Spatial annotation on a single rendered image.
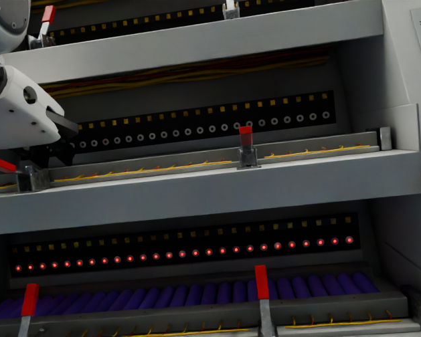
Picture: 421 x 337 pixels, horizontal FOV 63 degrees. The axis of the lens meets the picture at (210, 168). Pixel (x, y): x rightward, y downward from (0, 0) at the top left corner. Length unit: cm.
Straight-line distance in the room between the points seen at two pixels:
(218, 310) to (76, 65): 36
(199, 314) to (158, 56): 32
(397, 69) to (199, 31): 24
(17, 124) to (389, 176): 41
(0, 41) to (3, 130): 17
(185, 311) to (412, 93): 36
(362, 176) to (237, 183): 13
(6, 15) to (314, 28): 33
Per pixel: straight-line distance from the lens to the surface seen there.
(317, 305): 44
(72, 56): 51
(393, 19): 49
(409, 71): 46
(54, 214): 45
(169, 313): 45
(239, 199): 39
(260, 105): 58
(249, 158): 42
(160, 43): 48
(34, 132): 46
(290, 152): 43
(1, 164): 43
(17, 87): 42
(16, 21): 32
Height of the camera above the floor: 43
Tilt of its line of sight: 16 degrees up
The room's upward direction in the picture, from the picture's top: 5 degrees counter-clockwise
